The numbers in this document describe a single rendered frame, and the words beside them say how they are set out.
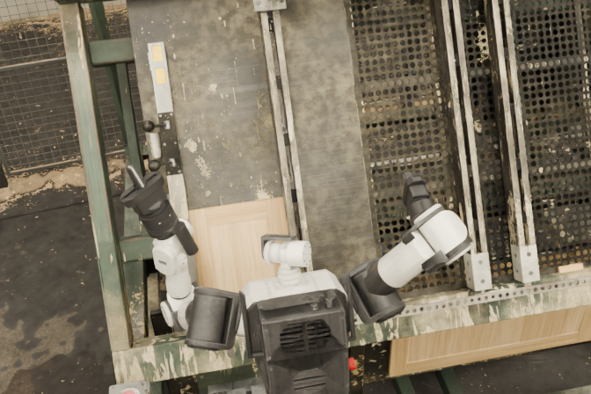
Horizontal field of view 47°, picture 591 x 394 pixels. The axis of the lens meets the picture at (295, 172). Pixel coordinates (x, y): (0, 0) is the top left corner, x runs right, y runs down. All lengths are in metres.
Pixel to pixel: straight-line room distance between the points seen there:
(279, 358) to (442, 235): 0.48
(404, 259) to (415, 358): 1.30
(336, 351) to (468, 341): 1.34
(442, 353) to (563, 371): 0.71
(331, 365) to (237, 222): 0.72
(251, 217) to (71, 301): 1.76
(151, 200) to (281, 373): 0.54
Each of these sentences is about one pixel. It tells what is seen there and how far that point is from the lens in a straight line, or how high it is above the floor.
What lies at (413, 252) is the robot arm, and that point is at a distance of 1.64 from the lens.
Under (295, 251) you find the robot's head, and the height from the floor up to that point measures 1.45.
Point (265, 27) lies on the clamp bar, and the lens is 2.21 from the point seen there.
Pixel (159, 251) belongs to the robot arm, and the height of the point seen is 1.41.
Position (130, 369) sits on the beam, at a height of 0.85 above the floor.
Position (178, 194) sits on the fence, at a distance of 2.21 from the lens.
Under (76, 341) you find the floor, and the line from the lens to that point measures 3.62.
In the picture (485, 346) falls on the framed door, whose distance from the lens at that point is 3.03.
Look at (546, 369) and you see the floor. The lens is 3.45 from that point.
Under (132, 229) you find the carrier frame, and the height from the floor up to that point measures 0.79.
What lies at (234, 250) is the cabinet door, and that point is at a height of 1.10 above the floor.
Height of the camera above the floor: 2.65
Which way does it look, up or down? 37 degrees down
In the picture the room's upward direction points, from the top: 3 degrees counter-clockwise
